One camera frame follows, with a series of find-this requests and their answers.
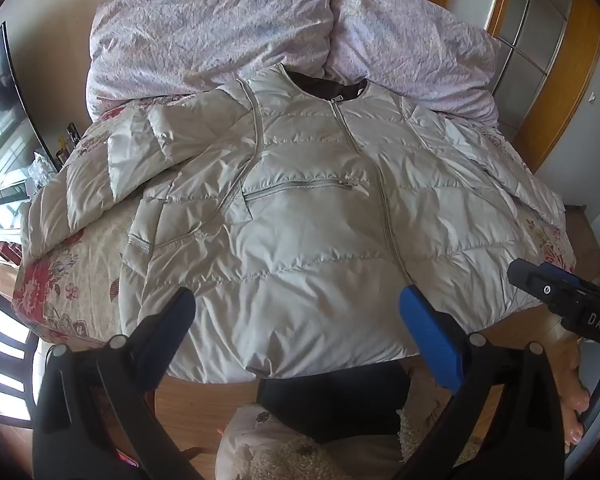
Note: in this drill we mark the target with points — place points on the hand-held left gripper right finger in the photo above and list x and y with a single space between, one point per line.
427 335

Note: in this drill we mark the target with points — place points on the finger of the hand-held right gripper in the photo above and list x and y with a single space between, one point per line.
532 280
567 272

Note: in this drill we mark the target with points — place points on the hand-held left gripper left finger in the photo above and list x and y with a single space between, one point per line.
172 317

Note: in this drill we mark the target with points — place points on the white quilted puffer jacket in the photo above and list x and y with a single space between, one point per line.
305 260

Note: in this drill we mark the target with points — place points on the person's right hand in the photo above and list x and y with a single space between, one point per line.
572 390

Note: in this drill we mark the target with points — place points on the person's black pants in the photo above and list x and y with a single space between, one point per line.
340 400

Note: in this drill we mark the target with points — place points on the dark slatted chair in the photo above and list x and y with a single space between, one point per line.
5 330

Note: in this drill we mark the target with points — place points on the person's fuzzy slippers and legs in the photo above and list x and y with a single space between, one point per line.
280 455

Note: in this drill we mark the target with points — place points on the wooden wardrobe with glass panels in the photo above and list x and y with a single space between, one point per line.
575 85

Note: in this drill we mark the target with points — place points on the clear plastic bag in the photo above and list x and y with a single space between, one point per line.
42 172

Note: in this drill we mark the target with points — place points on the lilac crinkled pillow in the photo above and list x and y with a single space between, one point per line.
410 45
205 30

